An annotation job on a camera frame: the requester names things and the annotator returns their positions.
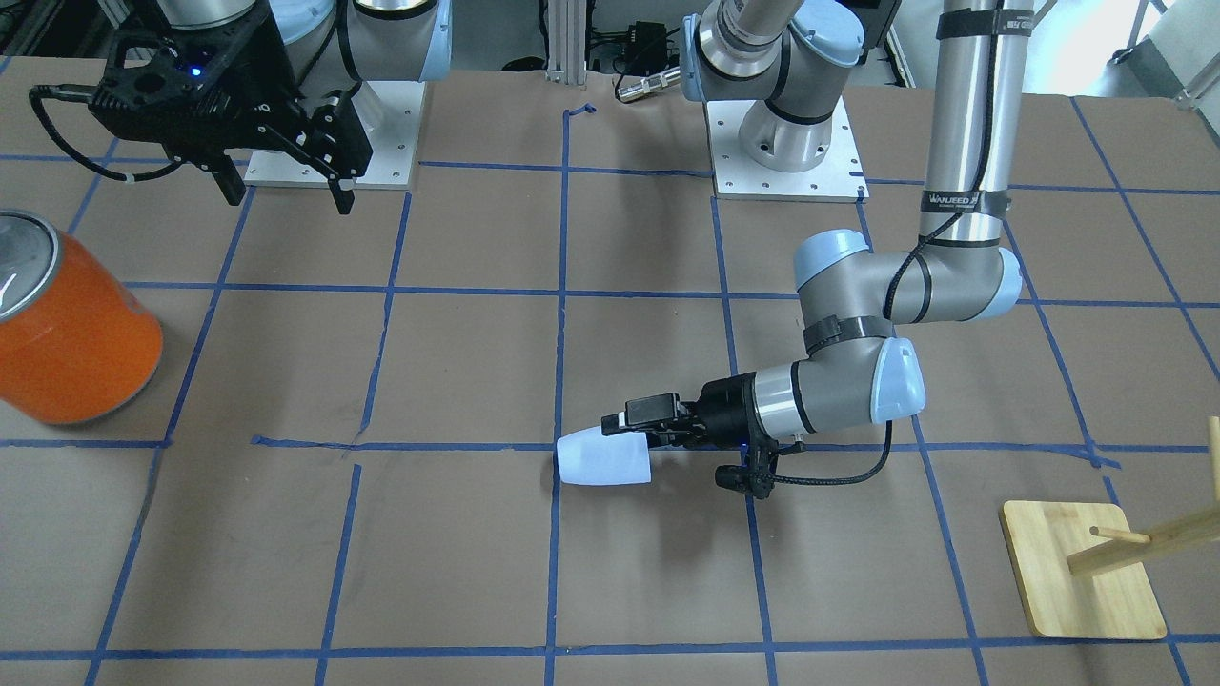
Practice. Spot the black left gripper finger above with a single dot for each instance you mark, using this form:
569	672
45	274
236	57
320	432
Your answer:
653	410
625	422

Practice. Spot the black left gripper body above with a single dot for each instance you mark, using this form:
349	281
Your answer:
728	407

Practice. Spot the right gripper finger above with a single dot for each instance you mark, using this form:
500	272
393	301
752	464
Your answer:
342	191
229	181

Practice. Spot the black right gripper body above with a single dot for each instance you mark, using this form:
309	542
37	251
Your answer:
275	88

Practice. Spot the light blue cup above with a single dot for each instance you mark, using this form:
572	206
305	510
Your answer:
590	458

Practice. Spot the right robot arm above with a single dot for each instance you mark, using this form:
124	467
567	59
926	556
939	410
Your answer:
331	89

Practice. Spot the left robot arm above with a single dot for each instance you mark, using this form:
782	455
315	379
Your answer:
790	60

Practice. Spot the orange can container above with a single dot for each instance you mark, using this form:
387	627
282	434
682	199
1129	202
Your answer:
75	343

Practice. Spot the wooden mug tree stand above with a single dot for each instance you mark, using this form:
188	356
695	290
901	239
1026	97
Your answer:
1080	567

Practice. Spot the aluminium frame post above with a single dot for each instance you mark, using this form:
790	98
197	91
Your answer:
567	31

